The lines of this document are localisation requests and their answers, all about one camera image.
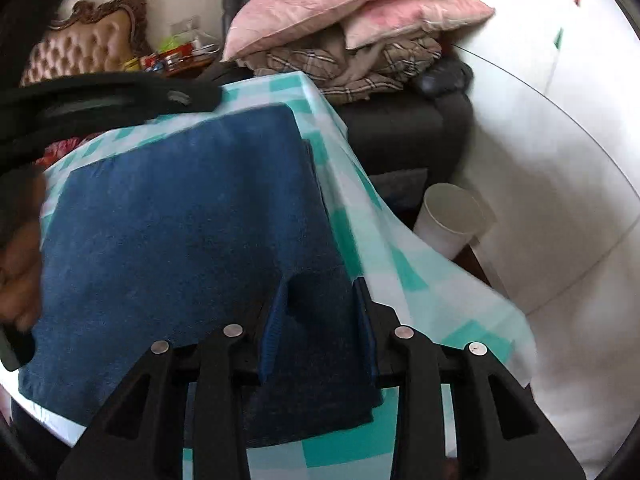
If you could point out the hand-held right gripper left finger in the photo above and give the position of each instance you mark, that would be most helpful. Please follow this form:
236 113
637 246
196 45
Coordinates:
272 330

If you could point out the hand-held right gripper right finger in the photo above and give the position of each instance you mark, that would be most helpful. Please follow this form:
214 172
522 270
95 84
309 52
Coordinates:
365 330

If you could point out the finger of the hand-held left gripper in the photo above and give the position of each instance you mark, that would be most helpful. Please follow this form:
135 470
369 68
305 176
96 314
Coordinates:
125 91

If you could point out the blue blanket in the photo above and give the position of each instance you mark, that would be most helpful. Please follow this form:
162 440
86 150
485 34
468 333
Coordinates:
180 220

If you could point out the person's left hand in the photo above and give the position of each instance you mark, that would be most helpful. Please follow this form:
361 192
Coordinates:
22 280

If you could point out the items on nightstand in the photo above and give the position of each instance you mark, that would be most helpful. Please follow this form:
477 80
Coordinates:
172 57

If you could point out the tufted beige carved headboard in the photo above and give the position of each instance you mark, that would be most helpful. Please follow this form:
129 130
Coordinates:
85 45

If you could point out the green packet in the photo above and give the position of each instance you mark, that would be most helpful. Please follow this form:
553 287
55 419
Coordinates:
170 42

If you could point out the teal white checkered tablecloth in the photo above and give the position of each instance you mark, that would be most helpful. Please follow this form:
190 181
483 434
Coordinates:
430 300

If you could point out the red floral blanket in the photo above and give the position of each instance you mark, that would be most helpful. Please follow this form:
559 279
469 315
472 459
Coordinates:
60 147

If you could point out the white paper cup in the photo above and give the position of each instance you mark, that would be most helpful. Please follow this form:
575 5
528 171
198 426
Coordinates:
445 220

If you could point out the large pink pillow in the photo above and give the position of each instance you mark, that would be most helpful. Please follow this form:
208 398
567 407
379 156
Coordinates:
310 5

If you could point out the black leather armchair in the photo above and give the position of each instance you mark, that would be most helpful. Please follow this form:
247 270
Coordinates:
410 130

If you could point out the brown plaid blanket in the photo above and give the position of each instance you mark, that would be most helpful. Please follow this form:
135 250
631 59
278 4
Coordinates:
350 67

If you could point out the small pink pillow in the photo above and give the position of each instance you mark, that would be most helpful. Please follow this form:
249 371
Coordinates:
400 25

